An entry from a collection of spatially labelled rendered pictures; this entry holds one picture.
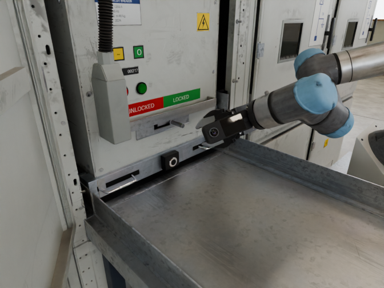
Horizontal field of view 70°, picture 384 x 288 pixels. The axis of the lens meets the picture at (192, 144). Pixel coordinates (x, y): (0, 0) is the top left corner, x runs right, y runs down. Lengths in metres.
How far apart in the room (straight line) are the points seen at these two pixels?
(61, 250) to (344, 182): 0.76
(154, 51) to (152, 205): 0.42
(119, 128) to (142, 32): 0.27
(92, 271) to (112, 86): 0.53
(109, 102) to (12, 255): 0.32
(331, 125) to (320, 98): 0.11
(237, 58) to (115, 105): 0.53
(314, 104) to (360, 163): 0.65
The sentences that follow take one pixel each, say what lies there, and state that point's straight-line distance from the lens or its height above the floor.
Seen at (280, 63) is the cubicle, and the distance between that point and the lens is 1.23.
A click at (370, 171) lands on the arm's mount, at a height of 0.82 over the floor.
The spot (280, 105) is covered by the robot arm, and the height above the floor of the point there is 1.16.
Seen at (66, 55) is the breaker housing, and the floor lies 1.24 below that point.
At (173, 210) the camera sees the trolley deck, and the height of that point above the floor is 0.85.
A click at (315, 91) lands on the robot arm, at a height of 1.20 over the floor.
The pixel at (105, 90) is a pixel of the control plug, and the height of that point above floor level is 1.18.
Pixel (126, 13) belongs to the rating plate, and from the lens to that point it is 0.75.
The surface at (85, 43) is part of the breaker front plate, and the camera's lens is 0.70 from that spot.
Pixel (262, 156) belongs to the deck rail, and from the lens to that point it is 1.00.
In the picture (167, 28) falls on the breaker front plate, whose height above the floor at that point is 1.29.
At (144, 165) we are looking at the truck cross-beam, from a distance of 0.85.
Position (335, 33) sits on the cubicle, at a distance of 1.71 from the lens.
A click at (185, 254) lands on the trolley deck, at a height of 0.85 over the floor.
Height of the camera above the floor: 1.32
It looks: 24 degrees down
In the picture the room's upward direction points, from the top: straight up
